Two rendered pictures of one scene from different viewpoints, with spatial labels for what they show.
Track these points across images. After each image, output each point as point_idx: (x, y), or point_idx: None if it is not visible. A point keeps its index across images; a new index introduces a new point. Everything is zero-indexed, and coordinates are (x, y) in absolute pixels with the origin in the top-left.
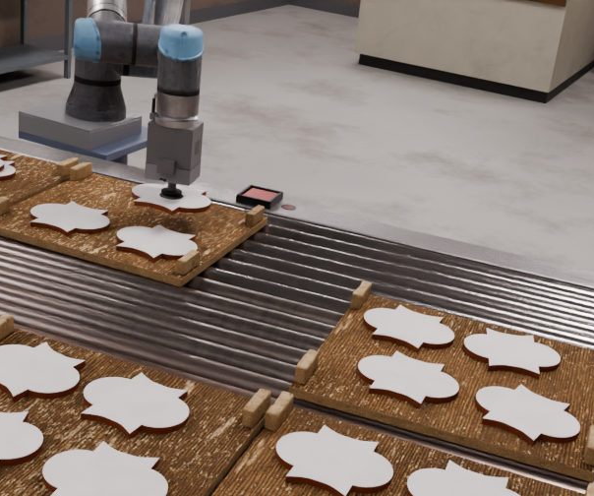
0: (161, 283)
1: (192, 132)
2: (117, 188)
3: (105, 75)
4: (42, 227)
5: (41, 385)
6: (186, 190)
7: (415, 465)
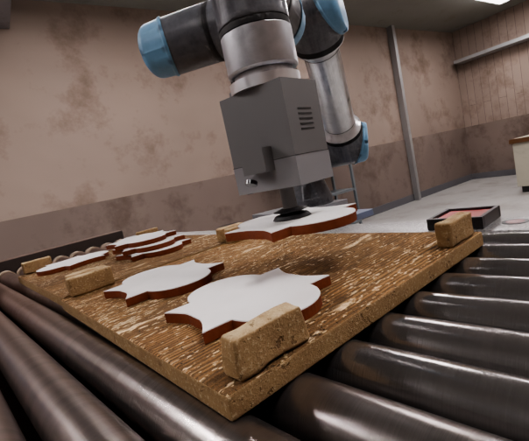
0: (195, 408)
1: (279, 80)
2: (270, 241)
3: None
4: (117, 297)
5: None
6: (322, 208)
7: None
